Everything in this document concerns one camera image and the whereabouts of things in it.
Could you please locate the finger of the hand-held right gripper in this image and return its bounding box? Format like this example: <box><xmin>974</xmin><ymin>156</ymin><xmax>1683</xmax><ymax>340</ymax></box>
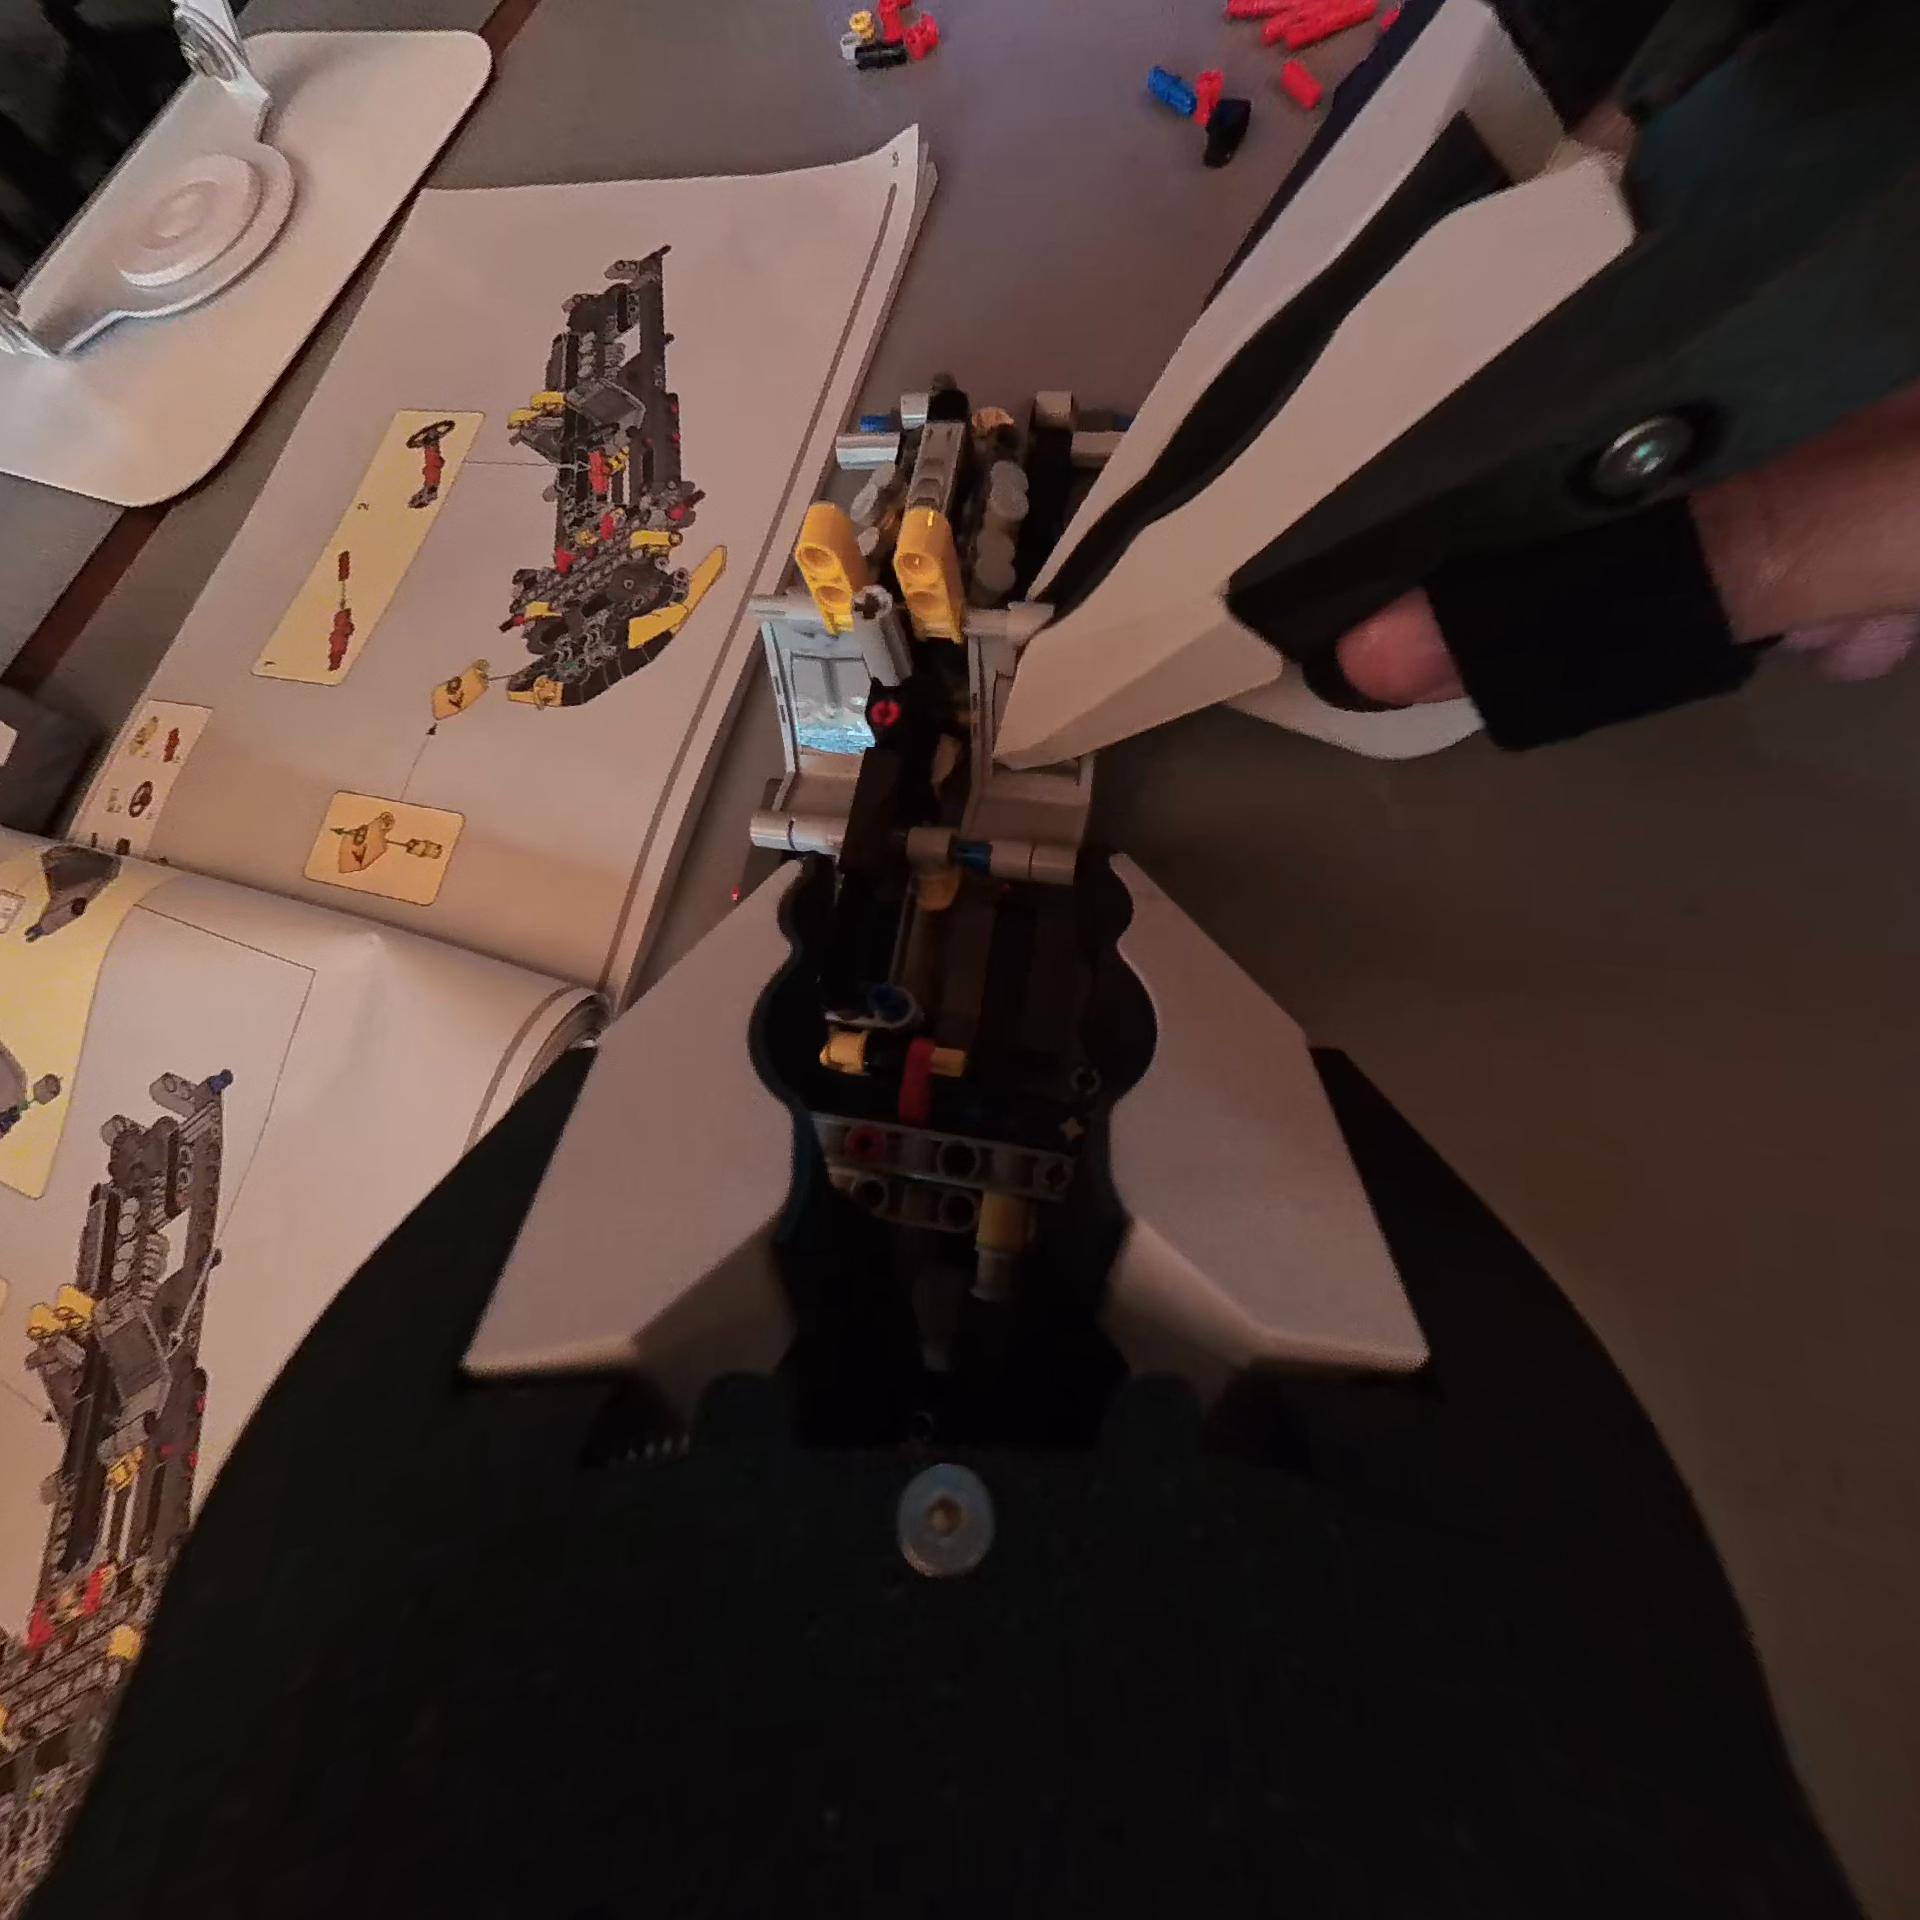
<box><xmin>993</xmin><ymin>152</ymin><xmax>1640</xmax><ymax>778</ymax></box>
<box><xmin>1023</xmin><ymin>0</ymin><xmax>1566</xmax><ymax>606</ymax></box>

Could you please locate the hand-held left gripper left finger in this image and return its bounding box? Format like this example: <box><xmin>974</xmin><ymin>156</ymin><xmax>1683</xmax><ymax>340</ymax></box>
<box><xmin>458</xmin><ymin>861</ymin><xmax>824</xmax><ymax>1382</ymax></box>

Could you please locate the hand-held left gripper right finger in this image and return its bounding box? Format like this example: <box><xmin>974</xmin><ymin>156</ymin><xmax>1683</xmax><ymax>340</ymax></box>
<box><xmin>1098</xmin><ymin>855</ymin><xmax>1432</xmax><ymax>1375</ymax></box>

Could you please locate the lego car chassis model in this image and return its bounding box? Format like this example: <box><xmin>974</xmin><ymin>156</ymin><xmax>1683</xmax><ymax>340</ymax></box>
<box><xmin>745</xmin><ymin>373</ymin><xmax>1145</xmax><ymax>1310</ymax></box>

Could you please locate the grey lego panel piece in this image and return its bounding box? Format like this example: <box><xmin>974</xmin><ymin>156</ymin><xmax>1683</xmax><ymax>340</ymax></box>
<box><xmin>960</xmin><ymin>599</ymin><xmax>1106</xmax><ymax>887</ymax></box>

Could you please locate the open lego instruction booklet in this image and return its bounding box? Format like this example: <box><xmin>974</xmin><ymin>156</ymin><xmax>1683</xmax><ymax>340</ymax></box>
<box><xmin>0</xmin><ymin>128</ymin><xmax>942</xmax><ymax>1808</ymax></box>

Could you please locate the person's right hand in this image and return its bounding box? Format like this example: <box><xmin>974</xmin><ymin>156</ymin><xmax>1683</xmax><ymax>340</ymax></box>
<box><xmin>1331</xmin><ymin>386</ymin><xmax>1920</xmax><ymax>710</ymax></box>

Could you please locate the pile of red blue pins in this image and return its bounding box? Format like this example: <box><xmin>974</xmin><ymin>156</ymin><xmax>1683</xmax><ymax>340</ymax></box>
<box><xmin>839</xmin><ymin>0</ymin><xmax>1408</xmax><ymax>170</ymax></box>

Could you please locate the white monitor stand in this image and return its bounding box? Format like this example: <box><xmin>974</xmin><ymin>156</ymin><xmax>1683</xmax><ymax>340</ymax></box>
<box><xmin>0</xmin><ymin>0</ymin><xmax>496</xmax><ymax>511</ymax></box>

